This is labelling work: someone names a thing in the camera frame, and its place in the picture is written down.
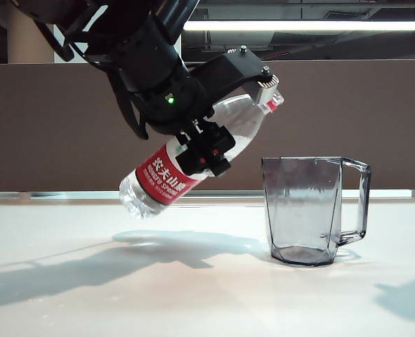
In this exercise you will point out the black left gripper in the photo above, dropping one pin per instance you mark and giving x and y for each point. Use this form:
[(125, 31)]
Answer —
[(172, 105)]

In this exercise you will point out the red label water bottle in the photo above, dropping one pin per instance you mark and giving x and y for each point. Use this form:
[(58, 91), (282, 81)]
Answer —
[(165, 180)]

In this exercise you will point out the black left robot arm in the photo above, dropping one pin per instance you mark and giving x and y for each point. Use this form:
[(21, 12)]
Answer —
[(140, 42)]

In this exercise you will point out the grey transparent plastic jug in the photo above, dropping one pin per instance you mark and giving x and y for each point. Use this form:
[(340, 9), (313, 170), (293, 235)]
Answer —
[(298, 210)]

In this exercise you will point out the brown desk partition panel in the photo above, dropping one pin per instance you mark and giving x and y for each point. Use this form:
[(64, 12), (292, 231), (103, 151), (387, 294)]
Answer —
[(333, 123)]

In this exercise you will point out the long ceiling tube light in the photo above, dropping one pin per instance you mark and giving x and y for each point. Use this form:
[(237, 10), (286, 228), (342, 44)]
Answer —
[(298, 25)]

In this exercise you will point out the beige building pillar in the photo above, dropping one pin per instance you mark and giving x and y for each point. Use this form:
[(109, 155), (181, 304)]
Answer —
[(24, 45)]

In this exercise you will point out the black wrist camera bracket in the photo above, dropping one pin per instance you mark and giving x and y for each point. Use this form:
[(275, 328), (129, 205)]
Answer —
[(228, 73)]

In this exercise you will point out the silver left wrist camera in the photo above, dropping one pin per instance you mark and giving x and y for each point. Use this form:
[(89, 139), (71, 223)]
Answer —
[(266, 90)]

